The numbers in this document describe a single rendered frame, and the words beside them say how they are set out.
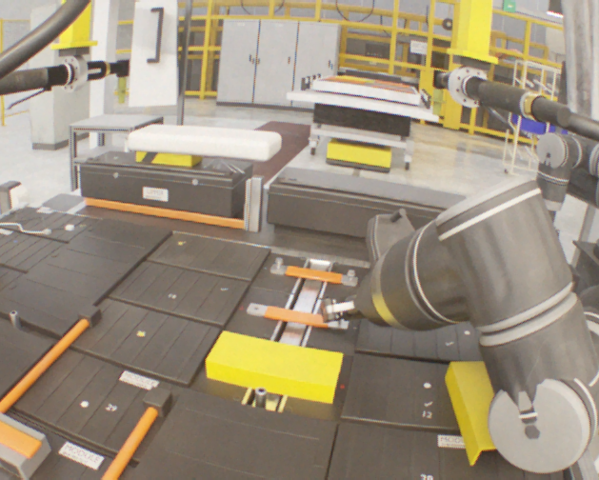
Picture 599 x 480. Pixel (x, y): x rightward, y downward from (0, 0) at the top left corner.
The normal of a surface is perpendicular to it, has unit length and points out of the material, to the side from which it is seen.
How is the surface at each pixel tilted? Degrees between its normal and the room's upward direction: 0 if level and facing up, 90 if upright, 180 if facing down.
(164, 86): 90
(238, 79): 90
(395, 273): 79
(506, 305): 83
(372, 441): 0
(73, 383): 0
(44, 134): 90
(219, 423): 0
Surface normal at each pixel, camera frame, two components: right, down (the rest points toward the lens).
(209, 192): -0.20, 0.38
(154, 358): 0.08, -0.91
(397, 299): -0.85, 0.31
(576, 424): -0.69, 0.16
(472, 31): 0.09, 0.41
